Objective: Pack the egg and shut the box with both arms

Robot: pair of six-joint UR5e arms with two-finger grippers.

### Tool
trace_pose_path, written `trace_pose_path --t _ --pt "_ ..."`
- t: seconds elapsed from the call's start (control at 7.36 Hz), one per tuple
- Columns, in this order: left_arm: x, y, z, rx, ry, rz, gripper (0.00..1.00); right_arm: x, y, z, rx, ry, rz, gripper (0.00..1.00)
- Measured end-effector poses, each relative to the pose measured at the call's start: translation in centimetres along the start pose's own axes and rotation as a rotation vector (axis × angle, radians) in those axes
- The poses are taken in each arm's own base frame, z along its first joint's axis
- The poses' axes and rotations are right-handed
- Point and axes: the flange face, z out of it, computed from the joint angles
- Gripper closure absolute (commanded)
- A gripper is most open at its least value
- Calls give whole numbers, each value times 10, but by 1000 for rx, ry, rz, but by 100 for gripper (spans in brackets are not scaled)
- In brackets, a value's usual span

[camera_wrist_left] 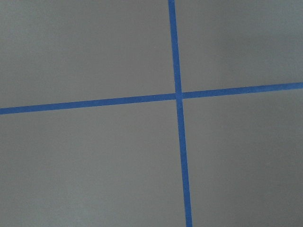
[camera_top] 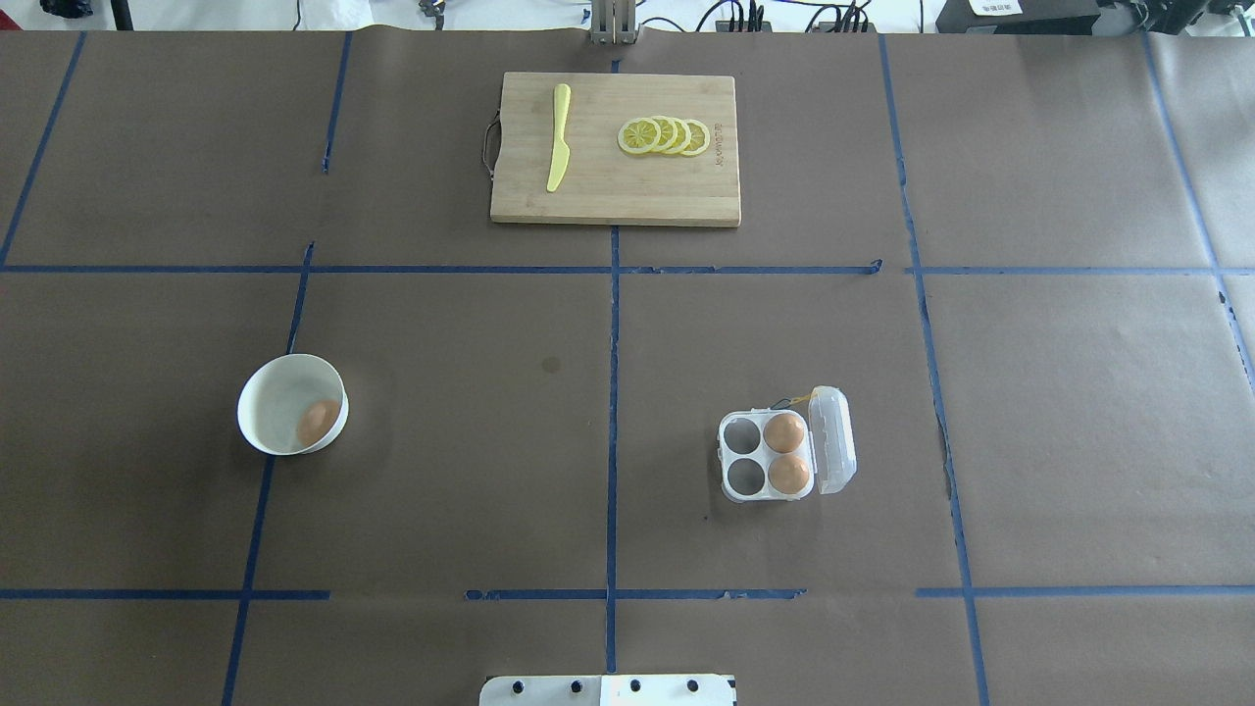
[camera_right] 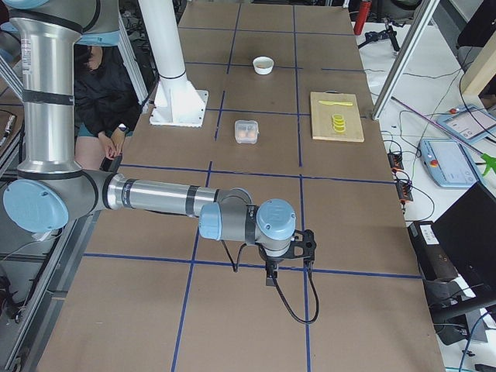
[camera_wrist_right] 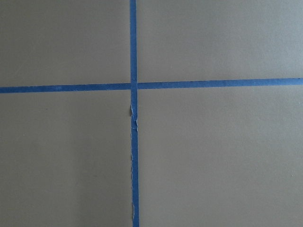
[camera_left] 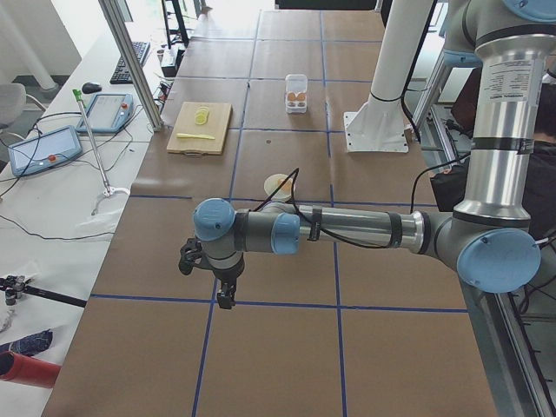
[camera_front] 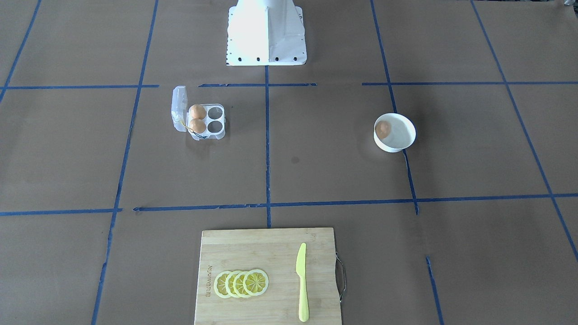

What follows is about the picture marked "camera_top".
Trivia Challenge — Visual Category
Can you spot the clear plastic egg box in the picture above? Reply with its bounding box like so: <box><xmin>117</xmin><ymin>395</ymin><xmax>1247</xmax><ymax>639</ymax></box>
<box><xmin>717</xmin><ymin>385</ymin><xmax>858</xmax><ymax>502</ymax></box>

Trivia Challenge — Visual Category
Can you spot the brown egg from bowl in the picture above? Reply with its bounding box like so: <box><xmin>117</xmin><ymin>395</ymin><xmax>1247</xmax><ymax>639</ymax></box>
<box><xmin>296</xmin><ymin>399</ymin><xmax>341</xmax><ymax>448</ymax></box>

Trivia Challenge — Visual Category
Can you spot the brown egg in box rear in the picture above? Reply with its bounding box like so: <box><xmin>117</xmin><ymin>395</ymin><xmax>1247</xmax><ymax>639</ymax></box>
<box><xmin>762</xmin><ymin>411</ymin><xmax>807</xmax><ymax>453</ymax></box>

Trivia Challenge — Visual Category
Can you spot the brown egg in box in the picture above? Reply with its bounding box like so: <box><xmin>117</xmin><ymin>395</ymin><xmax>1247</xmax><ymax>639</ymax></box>
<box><xmin>762</xmin><ymin>411</ymin><xmax>807</xmax><ymax>453</ymax></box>
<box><xmin>768</xmin><ymin>453</ymin><xmax>812</xmax><ymax>497</ymax></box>

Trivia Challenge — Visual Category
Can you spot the brown egg in box front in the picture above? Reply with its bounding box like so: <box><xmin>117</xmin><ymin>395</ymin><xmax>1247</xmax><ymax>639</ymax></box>
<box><xmin>768</xmin><ymin>453</ymin><xmax>812</xmax><ymax>497</ymax></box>

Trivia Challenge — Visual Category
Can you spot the wooden cutting board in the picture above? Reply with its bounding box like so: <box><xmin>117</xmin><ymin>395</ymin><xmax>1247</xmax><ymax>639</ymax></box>
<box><xmin>489</xmin><ymin>71</ymin><xmax>740</xmax><ymax>227</ymax></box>

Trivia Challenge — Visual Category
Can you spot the yellow plastic knife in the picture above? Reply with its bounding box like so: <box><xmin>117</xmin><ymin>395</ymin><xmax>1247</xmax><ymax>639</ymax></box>
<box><xmin>545</xmin><ymin>83</ymin><xmax>571</xmax><ymax>193</ymax></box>

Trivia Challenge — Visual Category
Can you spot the lemon slice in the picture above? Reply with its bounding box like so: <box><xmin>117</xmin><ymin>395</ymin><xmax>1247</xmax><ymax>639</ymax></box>
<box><xmin>650</xmin><ymin>117</ymin><xmax>681</xmax><ymax>155</ymax></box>
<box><xmin>616</xmin><ymin>118</ymin><xmax>663</xmax><ymax>155</ymax></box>
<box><xmin>660</xmin><ymin>117</ymin><xmax>692</xmax><ymax>155</ymax></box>
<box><xmin>678</xmin><ymin>120</ymin><xmax>710</xmax><ymax>157</ymax></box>

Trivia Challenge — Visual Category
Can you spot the white bowl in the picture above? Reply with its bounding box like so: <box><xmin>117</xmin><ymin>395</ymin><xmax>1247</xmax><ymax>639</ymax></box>
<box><xmin>236</xmin><ymin>354</ymin><xmax>350</xmax><ymax>456</ymax></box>

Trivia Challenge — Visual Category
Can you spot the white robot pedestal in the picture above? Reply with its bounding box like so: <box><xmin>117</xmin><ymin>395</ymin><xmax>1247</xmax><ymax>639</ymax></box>
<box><xmin>478</xmin><ymin>673</ymin><xmax>738</xmax><ymax>705</ymax></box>

